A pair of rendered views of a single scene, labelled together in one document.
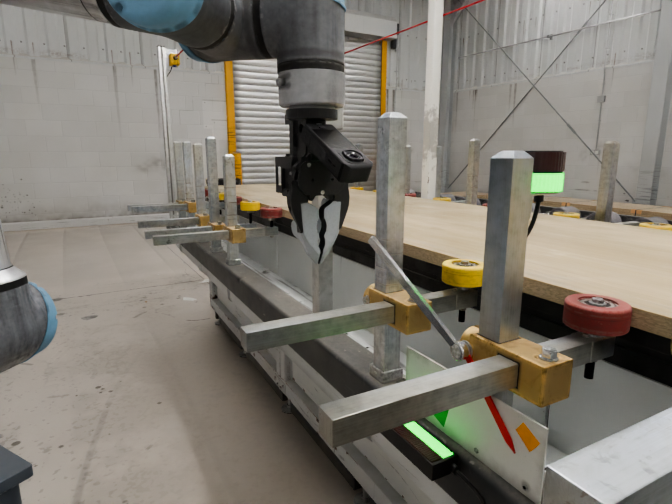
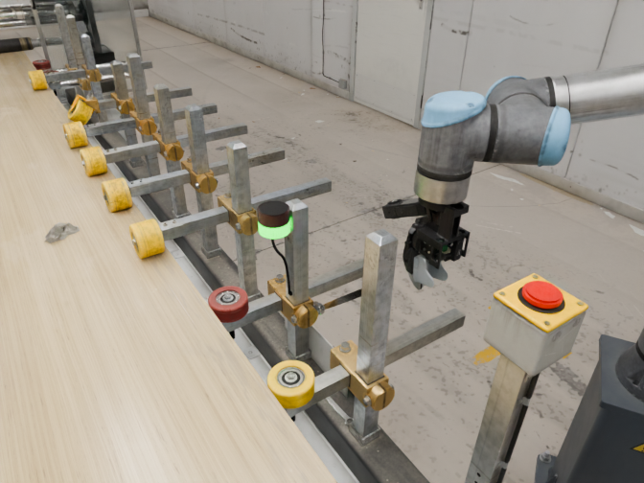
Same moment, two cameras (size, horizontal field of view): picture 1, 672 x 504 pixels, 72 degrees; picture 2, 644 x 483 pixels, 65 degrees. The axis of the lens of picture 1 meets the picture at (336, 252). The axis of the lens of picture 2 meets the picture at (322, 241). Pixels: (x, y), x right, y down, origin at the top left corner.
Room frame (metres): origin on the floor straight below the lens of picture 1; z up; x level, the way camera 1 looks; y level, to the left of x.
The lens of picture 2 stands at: (1.41, -0.24, 1.56)
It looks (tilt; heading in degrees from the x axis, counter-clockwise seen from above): 33 degrees down; 174
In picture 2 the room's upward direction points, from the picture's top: 1 degrees clockwise
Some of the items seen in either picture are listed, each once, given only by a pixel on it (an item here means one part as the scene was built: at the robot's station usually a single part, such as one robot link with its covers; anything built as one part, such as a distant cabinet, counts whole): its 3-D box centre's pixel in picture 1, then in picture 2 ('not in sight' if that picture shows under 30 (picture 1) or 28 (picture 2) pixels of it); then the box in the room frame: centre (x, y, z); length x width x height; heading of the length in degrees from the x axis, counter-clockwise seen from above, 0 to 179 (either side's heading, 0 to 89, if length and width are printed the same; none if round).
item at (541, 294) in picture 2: not in sight; (540, 296); (1.01, 0.03, 1.22); 0.04 x 0.04 x 0.02
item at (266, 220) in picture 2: (538, 161); (273, 214); (0.58, -0.25, 1.09); 0.06 x 0.06 x 0.02
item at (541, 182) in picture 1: (536, 181); (274, 225); (0.58, -0.25, 1.07); 0.06 x 0.06 x 0.02
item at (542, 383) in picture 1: (512, 360); (290, 302); (0.54, -0.22, 0.85); 0.13 x 0.06 x 0.05; 28
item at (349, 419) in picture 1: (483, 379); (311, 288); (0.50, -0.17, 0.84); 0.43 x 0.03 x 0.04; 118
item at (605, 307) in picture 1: (593, 338); (230, 316); (0.59, -0.35, 0.85); 0.08 x 0.08 x 0.11
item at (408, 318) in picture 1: (395, 306); (360, 376); (0.76, -0.10, 0.84); 0.13 x 0.06 x 0.05; 28
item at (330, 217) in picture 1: (321, 229); (423, 276); (0.67, 0.02, 0.99); 0.06 x 0.03 x 0.09; 30
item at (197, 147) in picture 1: (200, 197); not in sight; (2.10, 0.62, 0.91); 0.03 x 0.03 x 0.48; 28
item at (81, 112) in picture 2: not in sight; (80, 112); (-0.50, -0.96, 0.93); 0.09 x 0.08 x 0.09; 118
